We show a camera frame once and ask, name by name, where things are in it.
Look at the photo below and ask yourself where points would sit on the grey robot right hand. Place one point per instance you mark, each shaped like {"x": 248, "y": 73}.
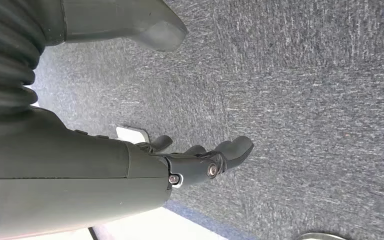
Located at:
{"x": 62, "y": 185}

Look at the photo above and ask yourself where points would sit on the grey round disc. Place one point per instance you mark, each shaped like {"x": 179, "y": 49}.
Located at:
{"x": 321, "y": 237}

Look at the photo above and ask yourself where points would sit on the robot right arm ribbed sleeve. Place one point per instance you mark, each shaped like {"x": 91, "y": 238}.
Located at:
{"x": 6, "y": 49}

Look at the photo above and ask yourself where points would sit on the grey kiosk stand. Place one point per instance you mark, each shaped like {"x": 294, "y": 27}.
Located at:
{"x": 130, "y": 135}

